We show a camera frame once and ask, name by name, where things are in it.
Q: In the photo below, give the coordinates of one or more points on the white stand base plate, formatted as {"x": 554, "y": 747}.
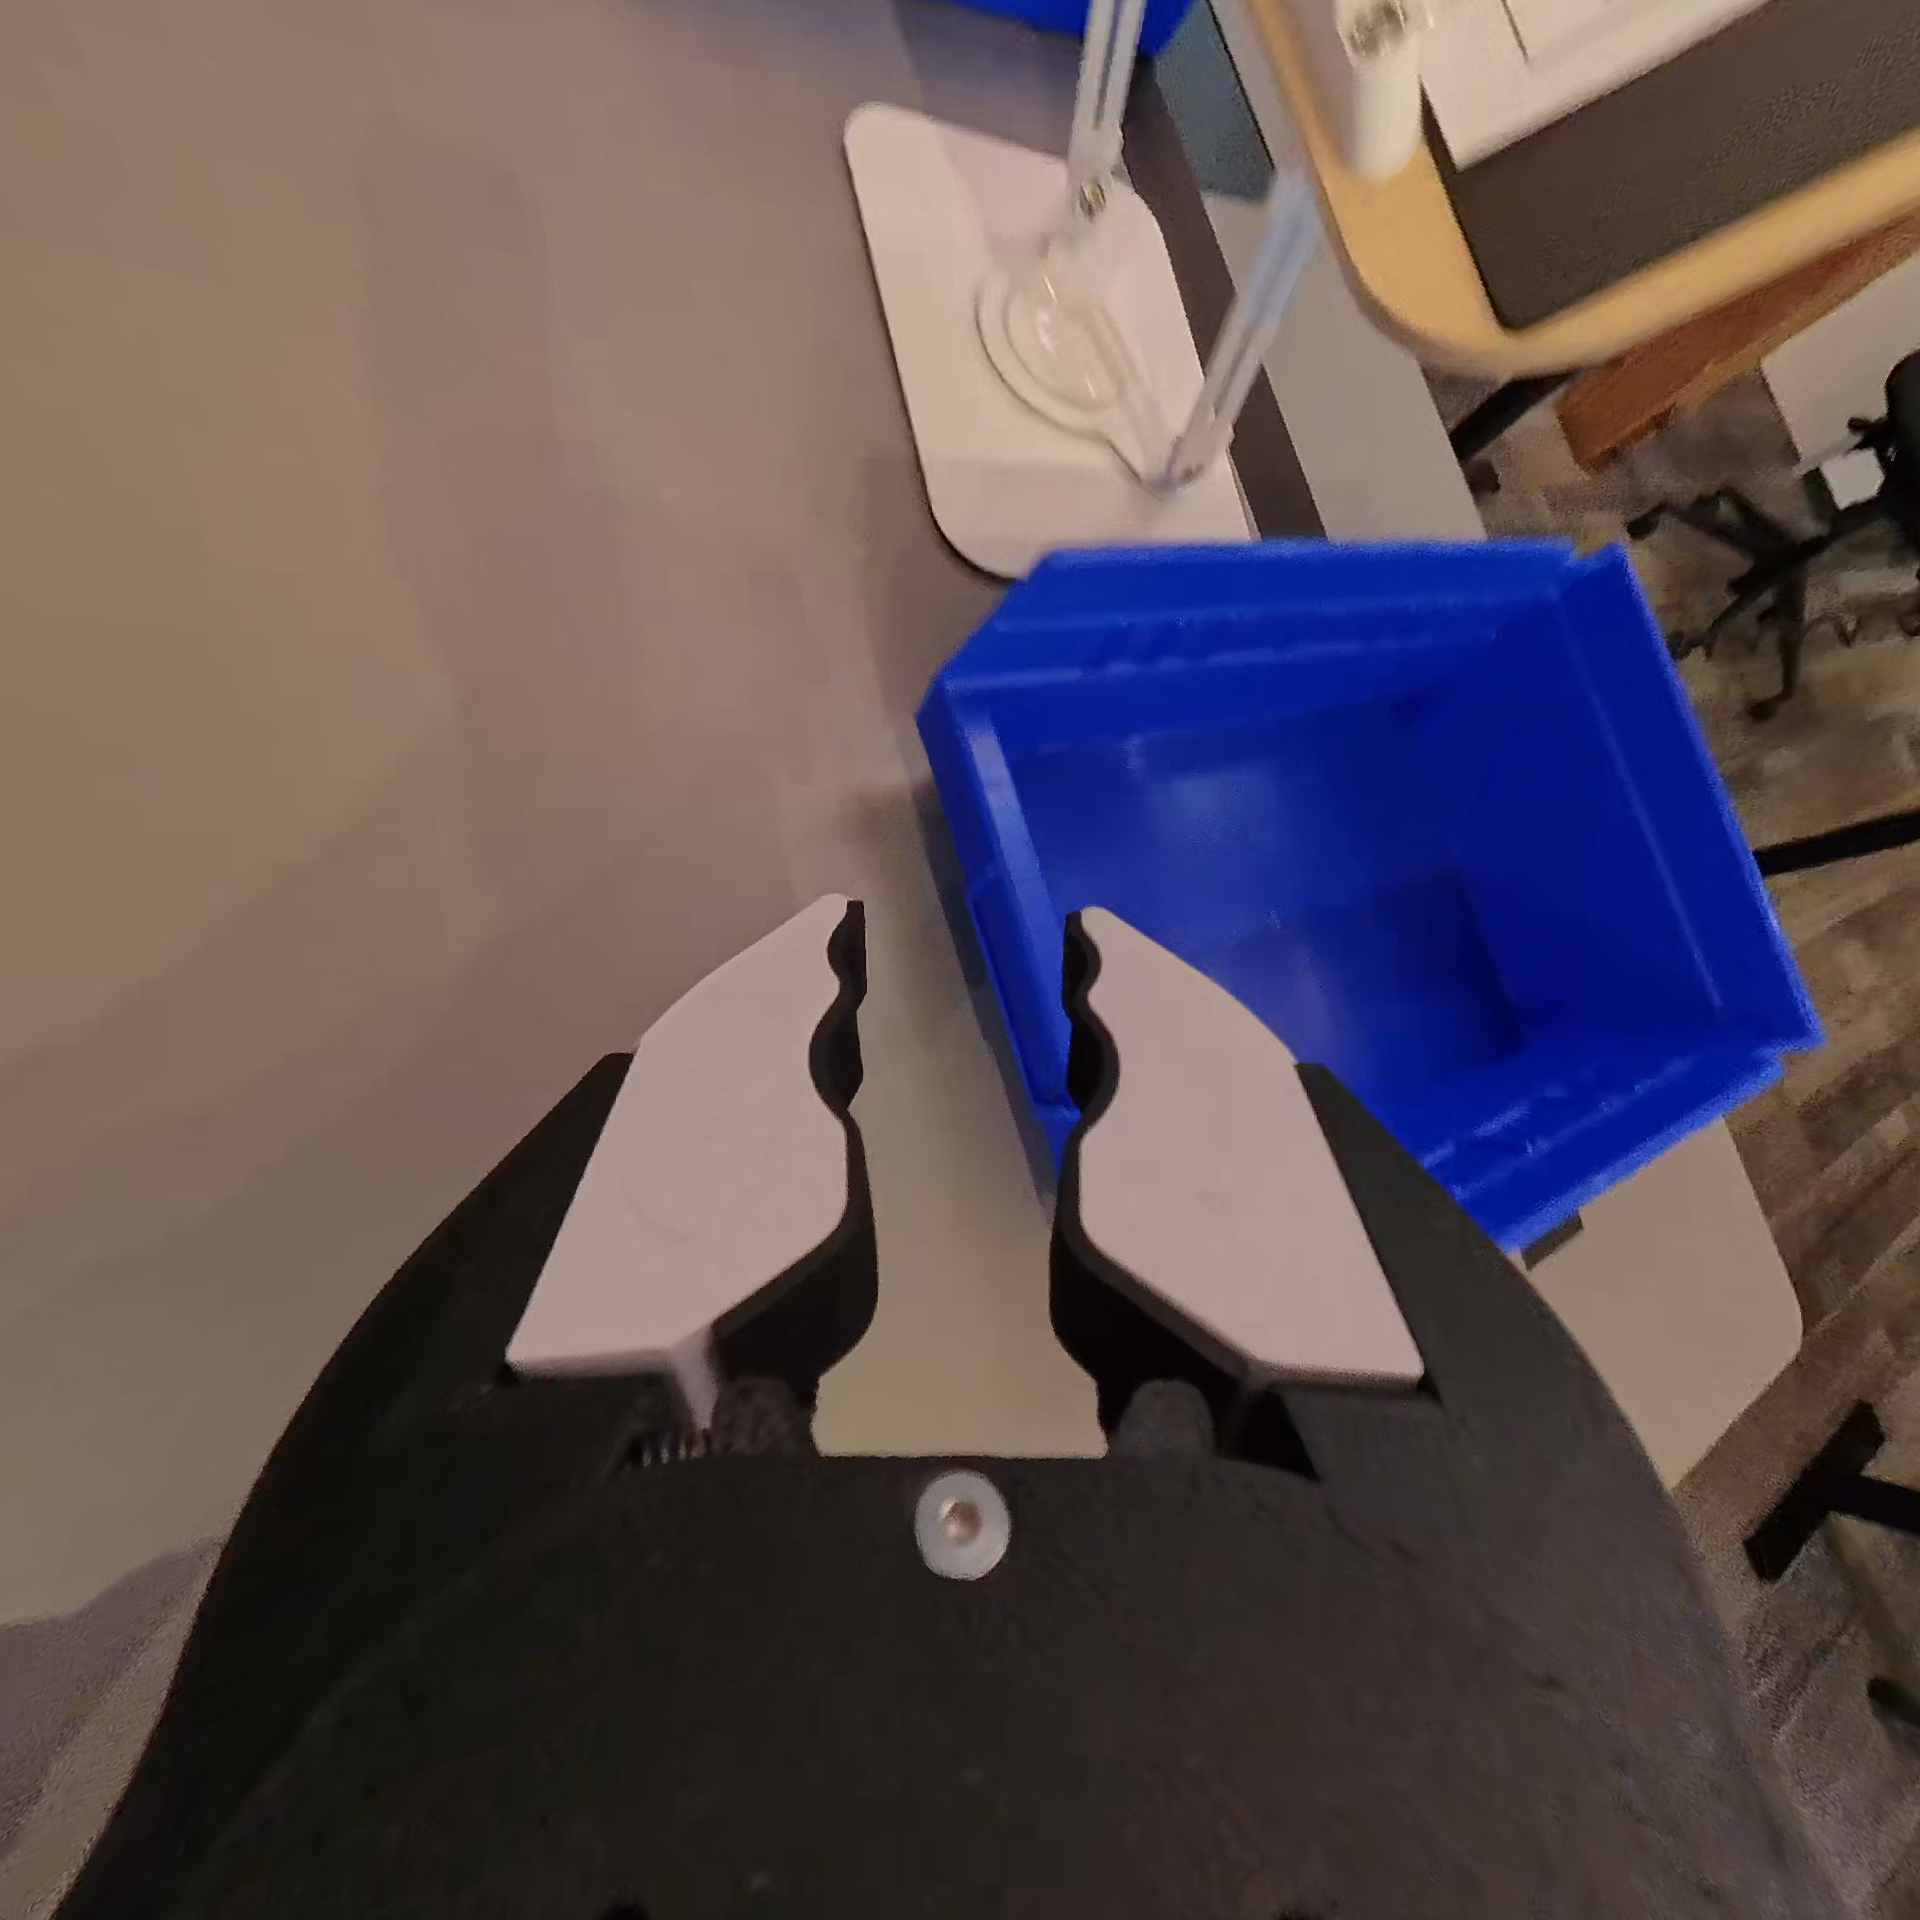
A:
{"x": 961, "y": 303}

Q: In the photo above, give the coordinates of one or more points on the wooden rimmed document board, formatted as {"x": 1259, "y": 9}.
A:
{"x": 1381, "y": 256}

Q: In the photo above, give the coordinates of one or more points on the wooden edged table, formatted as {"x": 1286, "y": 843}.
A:
{"x": 1681, "y": 377}

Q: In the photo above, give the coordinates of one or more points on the blue plastic bin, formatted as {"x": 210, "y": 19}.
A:
{"x": 1349, "y": 899}
{"x": 1051, "y": 19}

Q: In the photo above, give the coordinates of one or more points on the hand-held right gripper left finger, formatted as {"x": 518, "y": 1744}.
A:
{"x": 708, "y": 1186}

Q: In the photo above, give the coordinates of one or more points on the black office chair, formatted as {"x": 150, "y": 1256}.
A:
{"x": 1802, "y": 585}

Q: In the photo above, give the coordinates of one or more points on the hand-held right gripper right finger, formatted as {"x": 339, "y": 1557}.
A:
{"x": 1228, "y": 1199}

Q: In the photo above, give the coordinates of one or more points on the printed instruction sheet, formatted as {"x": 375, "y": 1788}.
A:
{"x": 1576, "y": 60}

